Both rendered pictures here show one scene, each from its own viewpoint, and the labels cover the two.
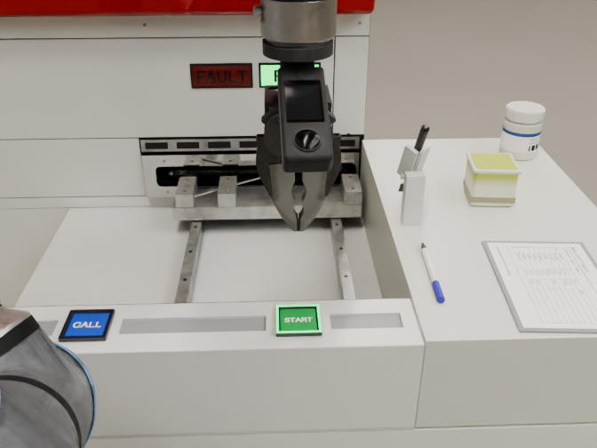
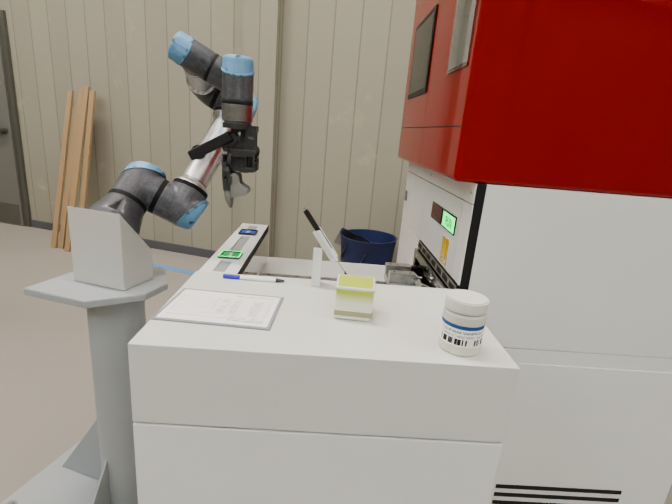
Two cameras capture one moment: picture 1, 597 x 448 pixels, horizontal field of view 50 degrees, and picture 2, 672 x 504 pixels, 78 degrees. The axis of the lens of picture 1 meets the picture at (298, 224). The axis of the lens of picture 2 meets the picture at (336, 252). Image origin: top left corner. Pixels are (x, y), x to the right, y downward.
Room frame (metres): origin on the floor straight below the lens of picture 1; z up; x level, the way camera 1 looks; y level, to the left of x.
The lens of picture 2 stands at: (0.92, -1.08, 1.31)
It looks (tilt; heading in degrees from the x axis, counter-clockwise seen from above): 16 degrees down; 90
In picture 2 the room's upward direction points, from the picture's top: 5 degrees clockwise
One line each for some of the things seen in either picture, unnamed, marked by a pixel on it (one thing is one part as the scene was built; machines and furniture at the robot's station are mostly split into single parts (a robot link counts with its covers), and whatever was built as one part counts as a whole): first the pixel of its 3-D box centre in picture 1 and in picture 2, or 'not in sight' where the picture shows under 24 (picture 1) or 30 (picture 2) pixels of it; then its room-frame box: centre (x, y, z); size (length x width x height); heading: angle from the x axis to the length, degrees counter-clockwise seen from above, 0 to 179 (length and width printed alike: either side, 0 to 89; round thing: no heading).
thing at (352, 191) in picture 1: (351, 188); not in sight; (1.14, -0.10, 0.89); 0.08 x 0.03 x 0.03; 2
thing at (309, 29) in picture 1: (295, 19); (237, 114); (0.65, 0.00, 1.33); 0.08 x 0.08 x 0.05
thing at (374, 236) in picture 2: not in sight; (362, 265); (1.14, 2.10, 0.29); 0.50 x 0.46 x 0.59; 165
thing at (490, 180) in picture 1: (489, 179); (354, 297); (0.97, -0.32, 1.00); 0.07 x 0.07 x 0.07; 87
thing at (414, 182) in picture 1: (411, 180); (324, 257); (0.90, -0.18, 1.03); 0.06 x 0.04 x 0.13; 2
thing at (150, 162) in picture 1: (251, 173); (429, 283); (1.21, 0.10, 0.89); 0.44 x 0.02 x 0.10; 92
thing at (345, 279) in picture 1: (343, 268); not in sight; (0.95, -0.08, 0.84); 0.50 x 0.02 x 0.03; 2
